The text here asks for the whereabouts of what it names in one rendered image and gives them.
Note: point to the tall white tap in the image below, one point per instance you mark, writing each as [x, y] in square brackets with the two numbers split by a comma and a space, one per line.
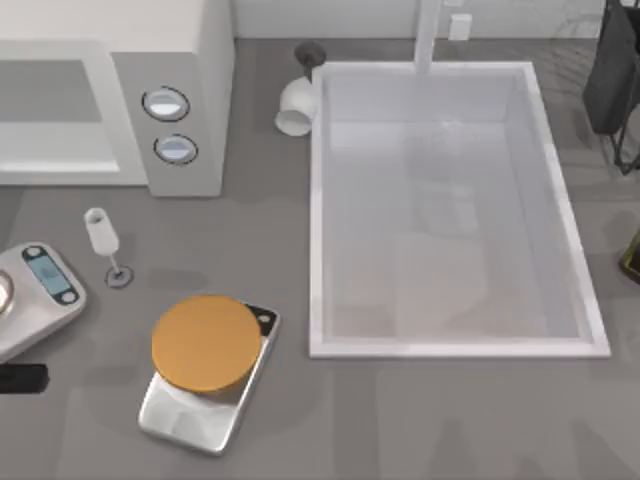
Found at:
[428, 35]

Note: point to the white sink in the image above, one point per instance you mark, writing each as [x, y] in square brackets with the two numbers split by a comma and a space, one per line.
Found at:
[445, 210]

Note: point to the silver kitchen scale with display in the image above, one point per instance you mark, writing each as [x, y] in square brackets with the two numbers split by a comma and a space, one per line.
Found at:
[35, 295]

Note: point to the pale microwave oven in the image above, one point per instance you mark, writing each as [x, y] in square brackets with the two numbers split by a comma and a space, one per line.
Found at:
[55, 110]

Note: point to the white wall socket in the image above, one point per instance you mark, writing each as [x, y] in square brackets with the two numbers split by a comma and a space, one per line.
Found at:
[459, 26]

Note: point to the dark green bottle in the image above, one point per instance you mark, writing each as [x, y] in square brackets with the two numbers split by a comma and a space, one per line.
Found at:
[632, 260]

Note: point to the silver scale with orange plate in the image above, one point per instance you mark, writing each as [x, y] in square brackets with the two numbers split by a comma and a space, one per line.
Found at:
[207, 365]

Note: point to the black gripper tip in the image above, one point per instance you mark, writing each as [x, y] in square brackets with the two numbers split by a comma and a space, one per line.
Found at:
[22, 378]

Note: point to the small microwave knob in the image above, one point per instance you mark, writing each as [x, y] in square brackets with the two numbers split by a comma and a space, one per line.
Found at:
[175, 149]

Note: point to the white champagne glass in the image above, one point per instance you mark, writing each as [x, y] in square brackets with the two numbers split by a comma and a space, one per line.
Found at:
[103, 240]

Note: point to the large microwave knob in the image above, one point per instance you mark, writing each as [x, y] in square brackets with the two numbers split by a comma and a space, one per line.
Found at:
[165, 104]

